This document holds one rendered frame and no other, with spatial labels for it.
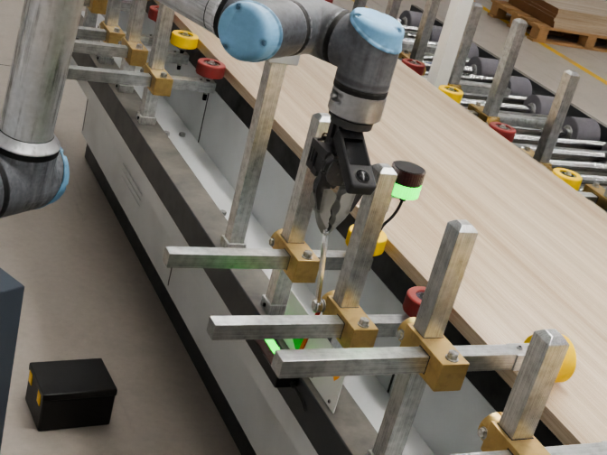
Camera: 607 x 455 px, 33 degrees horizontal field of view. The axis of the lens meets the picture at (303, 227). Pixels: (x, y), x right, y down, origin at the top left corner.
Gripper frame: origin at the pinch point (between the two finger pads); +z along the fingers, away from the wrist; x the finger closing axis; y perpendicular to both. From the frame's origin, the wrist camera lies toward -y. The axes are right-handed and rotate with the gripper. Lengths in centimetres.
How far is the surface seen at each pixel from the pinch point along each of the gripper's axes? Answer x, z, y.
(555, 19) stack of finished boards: -506, 87, 566
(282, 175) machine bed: -28, 24, 74
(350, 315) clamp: -6.5, 14.7, -4.3
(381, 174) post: -6.4, -11.4, -1.4
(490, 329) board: -29.7, 11.7, -14.0
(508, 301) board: -39.7, 11.8, -4.8
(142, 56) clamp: -9, 19, 141
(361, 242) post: -6.3, 1.6, -1.5
